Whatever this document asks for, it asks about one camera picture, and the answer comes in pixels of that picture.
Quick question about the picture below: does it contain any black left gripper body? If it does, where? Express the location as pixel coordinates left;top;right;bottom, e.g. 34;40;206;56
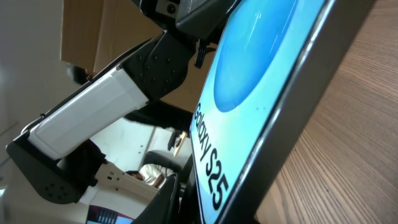
132;0;239;44

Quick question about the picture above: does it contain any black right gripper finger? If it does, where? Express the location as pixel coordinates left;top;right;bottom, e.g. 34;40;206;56
132;174;180;224

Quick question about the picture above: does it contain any blue Galaxy smartphone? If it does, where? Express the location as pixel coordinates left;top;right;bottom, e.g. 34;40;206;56
190;0;374;223

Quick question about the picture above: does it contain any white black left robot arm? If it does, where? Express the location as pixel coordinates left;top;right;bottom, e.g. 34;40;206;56
6;0;238;204

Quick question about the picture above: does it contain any seated person in background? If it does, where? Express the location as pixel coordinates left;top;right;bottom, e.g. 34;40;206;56
126;164;175;189

